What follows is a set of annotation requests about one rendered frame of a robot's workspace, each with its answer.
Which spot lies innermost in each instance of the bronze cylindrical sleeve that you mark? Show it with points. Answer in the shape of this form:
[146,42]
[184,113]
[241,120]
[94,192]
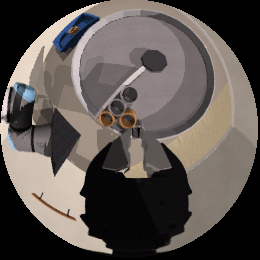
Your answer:
[104,121]
[73,30]
[128,124]

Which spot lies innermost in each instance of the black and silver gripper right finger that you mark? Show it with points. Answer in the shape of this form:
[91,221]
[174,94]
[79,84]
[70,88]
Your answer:
[159,158]

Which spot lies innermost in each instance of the dark grey cylinder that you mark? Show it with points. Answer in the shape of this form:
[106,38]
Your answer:
[114,111]
[139,123]
[129,101]

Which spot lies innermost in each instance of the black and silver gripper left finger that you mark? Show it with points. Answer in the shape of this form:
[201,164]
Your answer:
[113,158]

